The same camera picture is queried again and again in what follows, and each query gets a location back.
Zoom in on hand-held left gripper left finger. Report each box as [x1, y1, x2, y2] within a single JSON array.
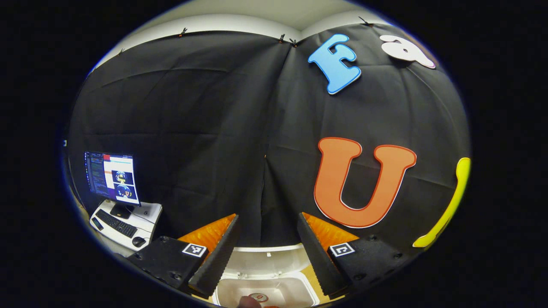
[[126, 214, 240, 299]]

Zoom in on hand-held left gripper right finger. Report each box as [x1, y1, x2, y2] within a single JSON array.
[[296, 212, 412, 299]]

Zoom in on white desktop garbage bin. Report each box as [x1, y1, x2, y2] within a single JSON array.
[[213, 244, 321, 308]]

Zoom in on red pop can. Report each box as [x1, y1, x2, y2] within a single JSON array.
[[248, 292, 279, 308]]

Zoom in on white side desk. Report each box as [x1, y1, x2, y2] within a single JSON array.
[[89, 198, 164, 253]]

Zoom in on black keyboard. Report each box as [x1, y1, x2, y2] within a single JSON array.
[[95, 208, 138, 239]]

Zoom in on black monitor stand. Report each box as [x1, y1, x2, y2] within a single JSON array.
[[110, 203, 134, 220]]

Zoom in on black backdrop cloth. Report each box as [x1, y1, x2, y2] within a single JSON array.
[[66, 21, 471, 251]]

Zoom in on computer monitor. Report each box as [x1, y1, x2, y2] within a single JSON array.
[[84, 151, 141, 207]]

